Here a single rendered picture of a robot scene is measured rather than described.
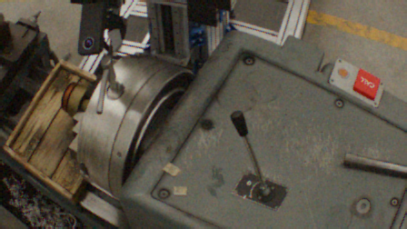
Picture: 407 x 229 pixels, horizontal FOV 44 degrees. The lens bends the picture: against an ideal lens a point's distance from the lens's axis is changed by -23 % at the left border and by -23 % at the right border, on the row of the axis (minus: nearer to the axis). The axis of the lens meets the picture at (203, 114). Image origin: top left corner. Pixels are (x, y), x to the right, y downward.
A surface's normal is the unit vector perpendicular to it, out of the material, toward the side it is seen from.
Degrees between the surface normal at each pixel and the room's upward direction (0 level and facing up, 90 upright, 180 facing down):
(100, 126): 34
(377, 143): 0
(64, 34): 0
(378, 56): 0
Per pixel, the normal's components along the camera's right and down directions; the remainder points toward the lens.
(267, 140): -0.04, -0.55
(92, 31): -0.15, 0.05
